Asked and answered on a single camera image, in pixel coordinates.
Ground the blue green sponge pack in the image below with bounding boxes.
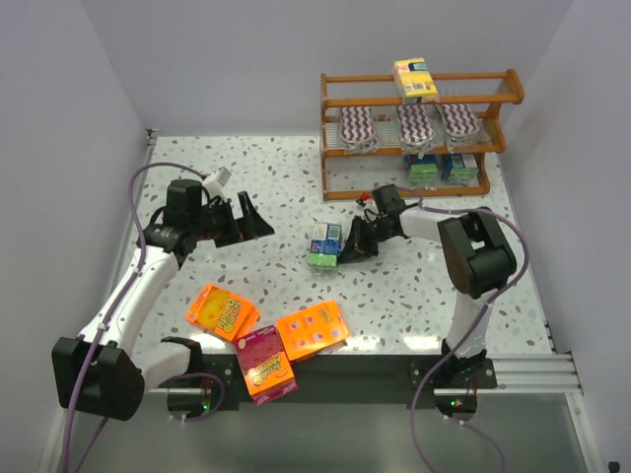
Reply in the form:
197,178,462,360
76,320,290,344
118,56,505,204
307,222,343,270
404,155,440,187
442,154,478,185

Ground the orange Scrub Daddy box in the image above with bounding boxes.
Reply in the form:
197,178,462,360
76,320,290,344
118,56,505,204
184,284,260,343

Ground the silver scourer pack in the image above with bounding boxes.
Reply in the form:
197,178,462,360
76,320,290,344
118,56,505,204
339,106,379,154

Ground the orange Scrub Mommy box back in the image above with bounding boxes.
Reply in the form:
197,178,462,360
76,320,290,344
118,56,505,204
276,301,349,363

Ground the pink grey zigzag sponge pack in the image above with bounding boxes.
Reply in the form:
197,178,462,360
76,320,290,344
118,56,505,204
438,103,482,150

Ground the pink Scrub Mommy box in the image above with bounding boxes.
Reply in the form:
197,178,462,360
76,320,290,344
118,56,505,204
235,325,298,406

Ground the yellow sponge pack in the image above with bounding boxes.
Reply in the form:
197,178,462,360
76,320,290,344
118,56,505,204
392,57,440,104

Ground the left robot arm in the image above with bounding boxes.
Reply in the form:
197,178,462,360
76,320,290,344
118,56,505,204
51,179,274,421

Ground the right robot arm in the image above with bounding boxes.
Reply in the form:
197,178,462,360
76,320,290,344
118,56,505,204
338,184,525,377

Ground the orange wooden shelf rack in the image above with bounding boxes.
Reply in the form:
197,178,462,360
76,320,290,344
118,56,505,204
319,69,525,201

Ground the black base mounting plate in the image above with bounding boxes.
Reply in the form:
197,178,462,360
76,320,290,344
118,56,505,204
160,355,498,416

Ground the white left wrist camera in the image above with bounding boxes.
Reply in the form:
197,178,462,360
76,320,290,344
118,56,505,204
202,167,232,199

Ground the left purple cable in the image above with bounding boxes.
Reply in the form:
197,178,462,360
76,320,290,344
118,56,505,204
58,162,228,473

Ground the purple cable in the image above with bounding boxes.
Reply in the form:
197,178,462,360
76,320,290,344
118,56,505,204
357,186,531,473
58,162,228,473

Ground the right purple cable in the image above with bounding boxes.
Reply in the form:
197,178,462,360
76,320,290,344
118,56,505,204
357,186,531,473

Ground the aluminium rail frame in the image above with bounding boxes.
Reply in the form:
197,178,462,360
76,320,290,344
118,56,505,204
493,354,583,394

